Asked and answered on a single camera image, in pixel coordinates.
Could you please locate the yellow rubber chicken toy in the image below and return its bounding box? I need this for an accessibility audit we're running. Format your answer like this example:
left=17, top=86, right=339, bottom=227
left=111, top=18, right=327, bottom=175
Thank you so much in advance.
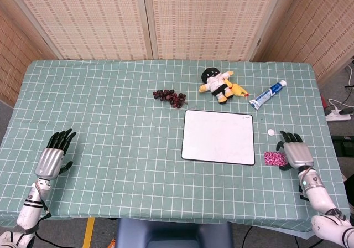
left=222, top=78, right=249, bottom=99

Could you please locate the blue and white toothpaste tube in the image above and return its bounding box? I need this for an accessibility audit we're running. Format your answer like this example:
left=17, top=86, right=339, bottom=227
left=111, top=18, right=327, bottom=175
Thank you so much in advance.
left=248, top=79, right=288, bottom=111

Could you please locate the green checkered tablecloth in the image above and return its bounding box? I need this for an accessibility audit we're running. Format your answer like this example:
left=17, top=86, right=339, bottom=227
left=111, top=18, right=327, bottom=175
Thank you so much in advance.
left=0, top=59, right=349, bottom=234

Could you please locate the white board with black edge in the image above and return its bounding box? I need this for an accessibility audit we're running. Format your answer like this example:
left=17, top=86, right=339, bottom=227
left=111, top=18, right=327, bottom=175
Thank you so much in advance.
left=181, top=109, right=256, bottom=166

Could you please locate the white power strip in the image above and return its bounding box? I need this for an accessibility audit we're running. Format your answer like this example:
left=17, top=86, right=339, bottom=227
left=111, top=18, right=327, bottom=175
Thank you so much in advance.
left=325, top=105, right=352, bottom=122

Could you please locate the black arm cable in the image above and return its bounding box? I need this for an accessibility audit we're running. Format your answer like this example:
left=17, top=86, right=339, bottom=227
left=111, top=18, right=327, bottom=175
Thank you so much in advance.
left=34, top=198, right=74, bottom=248

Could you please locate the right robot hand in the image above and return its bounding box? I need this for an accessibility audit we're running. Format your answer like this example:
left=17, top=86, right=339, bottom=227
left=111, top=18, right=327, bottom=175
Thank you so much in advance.
left=275, top=130, right=315, bottom=171

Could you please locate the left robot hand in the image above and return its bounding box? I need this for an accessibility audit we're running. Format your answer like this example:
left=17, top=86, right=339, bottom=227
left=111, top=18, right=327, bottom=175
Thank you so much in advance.
left=34, top=128, right=77, bottom=181

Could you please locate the dark red grape bunch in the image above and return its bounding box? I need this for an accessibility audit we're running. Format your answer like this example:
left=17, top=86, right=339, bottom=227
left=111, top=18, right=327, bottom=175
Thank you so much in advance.
left=152, top=89, right=188, bottom=110

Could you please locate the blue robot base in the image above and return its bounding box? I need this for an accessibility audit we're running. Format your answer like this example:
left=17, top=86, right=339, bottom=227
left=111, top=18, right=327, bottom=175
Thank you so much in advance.
left=116, top=218, right=235, bottom=248

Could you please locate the plush doll with black head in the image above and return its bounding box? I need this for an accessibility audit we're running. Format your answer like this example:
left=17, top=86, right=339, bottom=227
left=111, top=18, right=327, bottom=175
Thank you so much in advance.
left=198, top=67, right=235, bottom=105

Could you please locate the woven folding screen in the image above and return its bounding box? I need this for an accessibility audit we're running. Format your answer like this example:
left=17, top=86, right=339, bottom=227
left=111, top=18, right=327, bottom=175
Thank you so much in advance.
left=0, top=0, right=354, bottom=106

